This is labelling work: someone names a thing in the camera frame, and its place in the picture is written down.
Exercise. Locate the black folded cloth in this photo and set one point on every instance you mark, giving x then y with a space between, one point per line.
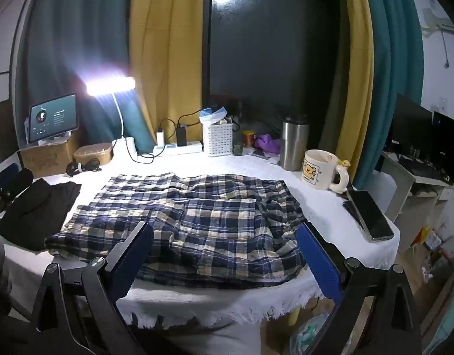
34 210

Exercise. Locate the white desk lamp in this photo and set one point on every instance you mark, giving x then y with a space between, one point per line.
108 85

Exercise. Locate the white tablecloth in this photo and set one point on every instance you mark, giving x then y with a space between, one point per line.
315 199

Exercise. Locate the steel tumbler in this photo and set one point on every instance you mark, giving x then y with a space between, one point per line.
293 144

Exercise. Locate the pile of small packets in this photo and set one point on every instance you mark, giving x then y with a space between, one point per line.
441 247

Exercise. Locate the white plastic basket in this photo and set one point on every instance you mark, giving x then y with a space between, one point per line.
216 138

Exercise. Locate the small flat packet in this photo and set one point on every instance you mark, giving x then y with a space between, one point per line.
262 154

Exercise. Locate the white tablet stand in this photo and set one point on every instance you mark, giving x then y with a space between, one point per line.
53 140

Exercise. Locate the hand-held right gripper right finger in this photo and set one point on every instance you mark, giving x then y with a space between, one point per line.
319 262

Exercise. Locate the tablet with teal screen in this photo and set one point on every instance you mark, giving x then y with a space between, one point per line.
53 116

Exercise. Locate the blue plaid pants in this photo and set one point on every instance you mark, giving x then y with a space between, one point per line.
212 222

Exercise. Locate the black power adapter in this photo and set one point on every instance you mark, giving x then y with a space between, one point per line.
181 136

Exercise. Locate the black smartphone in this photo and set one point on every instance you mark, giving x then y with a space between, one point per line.
349 209
371 214

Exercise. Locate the purple cloth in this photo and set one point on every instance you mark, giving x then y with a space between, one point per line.
267 142

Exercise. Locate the white charger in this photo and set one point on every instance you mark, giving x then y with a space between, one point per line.
160 137

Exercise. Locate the cardboard box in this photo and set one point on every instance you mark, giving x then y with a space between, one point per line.
45 159

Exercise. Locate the teal curtain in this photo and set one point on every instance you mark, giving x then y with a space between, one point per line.
393 44
82 26

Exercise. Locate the dark window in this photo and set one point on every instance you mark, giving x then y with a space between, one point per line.
271 44

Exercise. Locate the small dark ornament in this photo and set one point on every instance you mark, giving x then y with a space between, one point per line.
237 150

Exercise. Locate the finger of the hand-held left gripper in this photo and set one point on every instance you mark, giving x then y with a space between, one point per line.
23 179
5 176

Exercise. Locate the blue plastic bag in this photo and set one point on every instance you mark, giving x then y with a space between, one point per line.
212 114

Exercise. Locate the white bear mug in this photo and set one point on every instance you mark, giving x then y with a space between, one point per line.
319 172

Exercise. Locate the small red jar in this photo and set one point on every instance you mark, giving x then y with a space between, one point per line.
249 139

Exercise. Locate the white power strip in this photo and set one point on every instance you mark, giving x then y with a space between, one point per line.
175 150

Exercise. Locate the brown plastic container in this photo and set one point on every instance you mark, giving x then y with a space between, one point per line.
93 153

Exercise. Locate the yellow curtain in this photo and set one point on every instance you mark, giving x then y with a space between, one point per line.
164 44
354 63

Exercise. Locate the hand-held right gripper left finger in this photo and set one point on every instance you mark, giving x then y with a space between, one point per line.
132 262

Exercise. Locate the black monitor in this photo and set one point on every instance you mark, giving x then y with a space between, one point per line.
410 125
448 148

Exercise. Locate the white side desk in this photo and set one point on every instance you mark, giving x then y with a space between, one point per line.
400 192

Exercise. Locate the green white plastic bag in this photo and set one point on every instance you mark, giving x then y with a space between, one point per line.
312 334

